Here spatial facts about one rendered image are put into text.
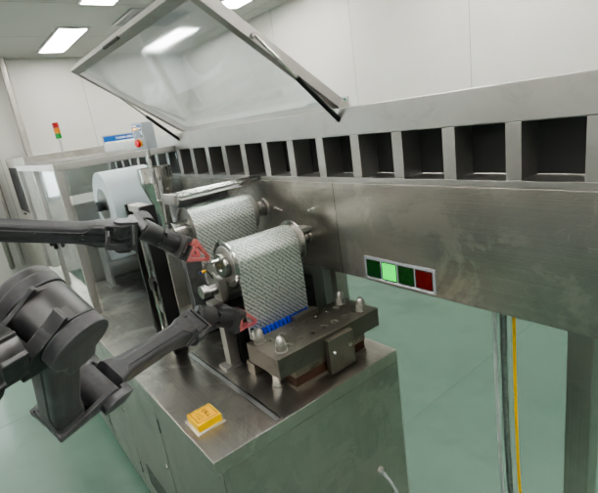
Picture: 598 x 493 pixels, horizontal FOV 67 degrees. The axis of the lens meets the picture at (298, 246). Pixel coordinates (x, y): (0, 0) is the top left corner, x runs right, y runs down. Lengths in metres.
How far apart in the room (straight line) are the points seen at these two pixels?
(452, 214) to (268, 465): 0.79
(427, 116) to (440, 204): 0.21
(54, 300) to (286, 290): 0.98
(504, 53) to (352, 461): 2.94
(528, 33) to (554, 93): 2.62
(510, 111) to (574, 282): 0.37
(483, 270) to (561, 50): 2.53
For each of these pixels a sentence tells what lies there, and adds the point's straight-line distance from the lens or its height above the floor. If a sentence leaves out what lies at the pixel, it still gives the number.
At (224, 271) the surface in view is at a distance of 1.36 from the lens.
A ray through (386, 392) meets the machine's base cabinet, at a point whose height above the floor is 0.78.
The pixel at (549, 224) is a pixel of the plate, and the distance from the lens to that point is 1.04.
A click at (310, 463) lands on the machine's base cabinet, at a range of 1.40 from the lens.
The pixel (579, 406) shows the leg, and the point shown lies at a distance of 1.40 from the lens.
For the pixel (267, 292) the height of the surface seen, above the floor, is 1.14.
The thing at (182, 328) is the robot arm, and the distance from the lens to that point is 1.18.
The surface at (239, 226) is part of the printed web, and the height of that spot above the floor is 1.31.
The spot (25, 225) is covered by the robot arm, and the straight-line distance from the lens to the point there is 1.27.
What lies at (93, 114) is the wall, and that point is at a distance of 6.94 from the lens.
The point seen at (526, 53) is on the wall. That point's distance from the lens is 3.62.
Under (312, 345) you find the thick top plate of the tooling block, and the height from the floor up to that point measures 1.02.
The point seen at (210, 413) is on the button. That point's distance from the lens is 1.31.
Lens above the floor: 1.65
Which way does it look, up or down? 16 degrees down
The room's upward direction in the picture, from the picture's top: 8 degrees counter-clockwise
